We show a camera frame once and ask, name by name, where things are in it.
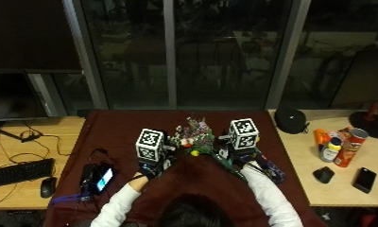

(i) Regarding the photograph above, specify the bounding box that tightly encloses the orange bottle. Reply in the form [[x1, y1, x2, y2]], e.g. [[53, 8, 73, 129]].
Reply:
[[315, 128, 333, 152]]

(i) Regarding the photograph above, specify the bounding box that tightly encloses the black keyboard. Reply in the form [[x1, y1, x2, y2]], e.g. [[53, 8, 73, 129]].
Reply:
[[0, 158, 58, 189]]

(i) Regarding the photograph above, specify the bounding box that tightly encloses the person's right hand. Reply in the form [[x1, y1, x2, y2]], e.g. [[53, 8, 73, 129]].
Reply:
[[218, 135, 268, 169]]

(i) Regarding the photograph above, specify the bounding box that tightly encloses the red crisps can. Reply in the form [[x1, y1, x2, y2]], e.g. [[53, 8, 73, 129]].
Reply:
[[333, 128, 370, 168]]

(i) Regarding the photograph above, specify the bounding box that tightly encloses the black round stand with red pole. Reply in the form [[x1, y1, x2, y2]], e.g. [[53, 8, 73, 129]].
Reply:
[[348, 101, 378, 140]]

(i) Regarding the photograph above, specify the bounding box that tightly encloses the smartphone with lit screen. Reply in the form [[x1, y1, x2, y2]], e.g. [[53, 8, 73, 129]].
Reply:
[[90, 164, 117, 194]]

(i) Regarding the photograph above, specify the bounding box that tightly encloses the mixed flower bouquet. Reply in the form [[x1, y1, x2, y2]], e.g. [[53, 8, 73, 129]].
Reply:
[[170, 116, 249, 183]]

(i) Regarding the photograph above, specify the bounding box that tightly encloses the dark blue patterned pouch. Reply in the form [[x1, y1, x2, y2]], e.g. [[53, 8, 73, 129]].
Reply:
[[253, 151, 288, 185]]

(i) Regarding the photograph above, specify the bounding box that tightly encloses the white marker cube on glove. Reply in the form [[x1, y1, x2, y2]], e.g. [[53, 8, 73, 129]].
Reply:
[[135, 128, 167, 163], [228, 117, 261, 151]]

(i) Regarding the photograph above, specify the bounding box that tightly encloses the person's left hand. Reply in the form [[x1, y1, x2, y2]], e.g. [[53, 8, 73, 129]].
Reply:
[[138, 145, 178, 180]]

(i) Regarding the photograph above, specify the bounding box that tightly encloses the black device under smartphone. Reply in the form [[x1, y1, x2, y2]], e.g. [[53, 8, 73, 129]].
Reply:
[[79, 162, 99, 202]]

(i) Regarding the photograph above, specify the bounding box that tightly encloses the white marker cube on left glove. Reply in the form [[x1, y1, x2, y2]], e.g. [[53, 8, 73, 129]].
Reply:
[[135, 128, 167, 163]]

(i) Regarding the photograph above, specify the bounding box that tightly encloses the black smartphone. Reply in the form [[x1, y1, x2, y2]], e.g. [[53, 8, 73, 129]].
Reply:
[[352, 166, 378, 195]]

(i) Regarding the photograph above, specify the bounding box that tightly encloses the black cable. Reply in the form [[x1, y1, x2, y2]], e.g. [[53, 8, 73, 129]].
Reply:
[[0, 121, 74, 207]]

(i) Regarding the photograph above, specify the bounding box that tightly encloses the black computer monitor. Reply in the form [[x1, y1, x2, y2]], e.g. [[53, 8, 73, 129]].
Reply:
[[0, 69, 70, 121]]

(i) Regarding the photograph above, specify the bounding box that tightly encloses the white marker cube on right glove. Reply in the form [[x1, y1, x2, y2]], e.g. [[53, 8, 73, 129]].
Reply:
[[228, 117, 261, 151]]

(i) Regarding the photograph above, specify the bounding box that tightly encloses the purple strap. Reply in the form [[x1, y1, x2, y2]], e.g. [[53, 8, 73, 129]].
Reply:
[[50, 193, 86, 206]]

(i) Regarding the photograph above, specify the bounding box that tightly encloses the dark red tablecloth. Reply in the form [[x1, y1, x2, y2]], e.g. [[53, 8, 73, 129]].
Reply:
[[42, 109, 328, 227]]

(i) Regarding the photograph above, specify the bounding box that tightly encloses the black angular computer mouse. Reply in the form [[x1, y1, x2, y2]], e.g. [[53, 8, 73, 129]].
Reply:
[[313, 166, 337, 184]]

